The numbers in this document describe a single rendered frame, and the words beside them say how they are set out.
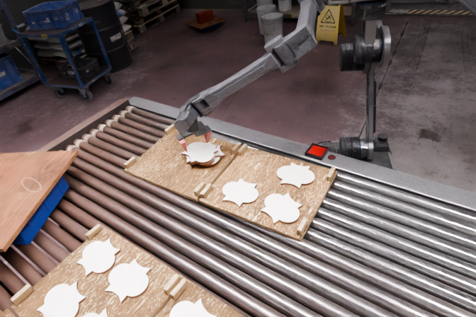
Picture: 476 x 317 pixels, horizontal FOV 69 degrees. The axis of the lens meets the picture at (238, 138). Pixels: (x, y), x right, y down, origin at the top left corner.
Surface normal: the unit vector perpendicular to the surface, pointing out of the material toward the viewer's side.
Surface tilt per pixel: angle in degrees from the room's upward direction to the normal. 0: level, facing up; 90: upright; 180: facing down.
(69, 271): 0
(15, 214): 0
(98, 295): 0
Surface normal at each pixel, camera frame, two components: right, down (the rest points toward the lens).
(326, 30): -0.56, 0.37
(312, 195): -0.14, -0.79
